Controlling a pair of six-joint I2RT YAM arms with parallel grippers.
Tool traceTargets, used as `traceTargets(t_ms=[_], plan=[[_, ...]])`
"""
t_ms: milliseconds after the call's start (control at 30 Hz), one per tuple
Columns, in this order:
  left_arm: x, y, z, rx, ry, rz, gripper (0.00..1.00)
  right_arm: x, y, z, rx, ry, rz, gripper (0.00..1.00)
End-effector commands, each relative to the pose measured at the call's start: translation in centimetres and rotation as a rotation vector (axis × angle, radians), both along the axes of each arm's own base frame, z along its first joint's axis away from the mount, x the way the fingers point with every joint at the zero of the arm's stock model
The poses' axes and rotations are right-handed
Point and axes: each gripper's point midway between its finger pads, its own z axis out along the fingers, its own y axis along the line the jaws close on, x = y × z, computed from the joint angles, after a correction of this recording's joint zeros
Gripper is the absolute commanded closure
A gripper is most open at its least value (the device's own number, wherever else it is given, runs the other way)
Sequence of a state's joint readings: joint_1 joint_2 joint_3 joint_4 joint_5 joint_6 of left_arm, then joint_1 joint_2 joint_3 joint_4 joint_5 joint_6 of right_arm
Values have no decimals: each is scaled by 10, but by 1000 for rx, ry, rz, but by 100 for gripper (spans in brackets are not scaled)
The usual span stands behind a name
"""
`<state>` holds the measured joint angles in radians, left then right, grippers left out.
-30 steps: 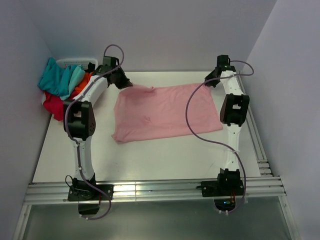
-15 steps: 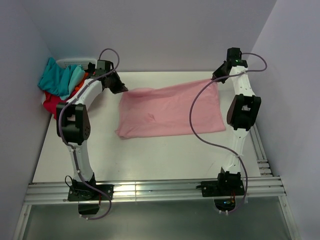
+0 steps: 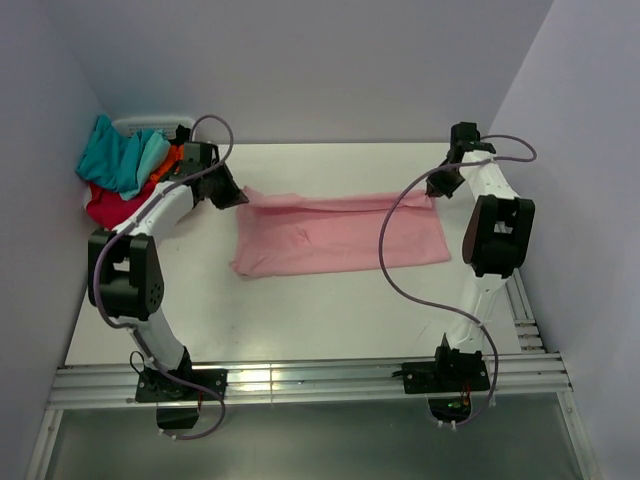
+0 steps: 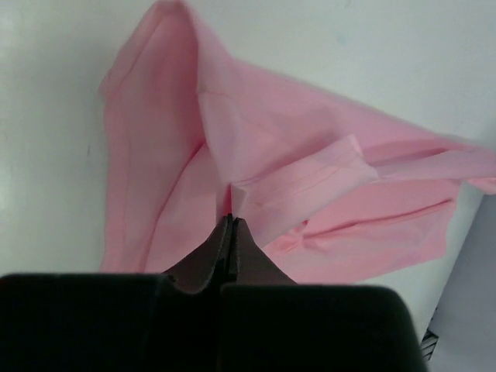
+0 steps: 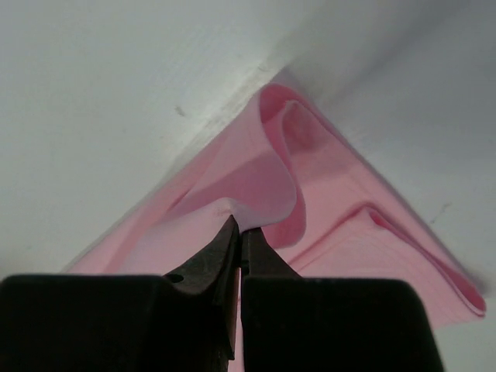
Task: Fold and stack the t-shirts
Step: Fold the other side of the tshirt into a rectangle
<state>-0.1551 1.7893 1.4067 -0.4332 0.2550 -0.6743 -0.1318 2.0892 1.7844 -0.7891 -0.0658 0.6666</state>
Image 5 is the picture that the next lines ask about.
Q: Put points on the pink t shirt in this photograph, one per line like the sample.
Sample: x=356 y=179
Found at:
x=281 y=166

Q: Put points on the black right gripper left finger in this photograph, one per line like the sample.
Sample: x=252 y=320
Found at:
x=184 y=320

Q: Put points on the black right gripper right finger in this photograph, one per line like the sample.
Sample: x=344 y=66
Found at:
x=293 y=323

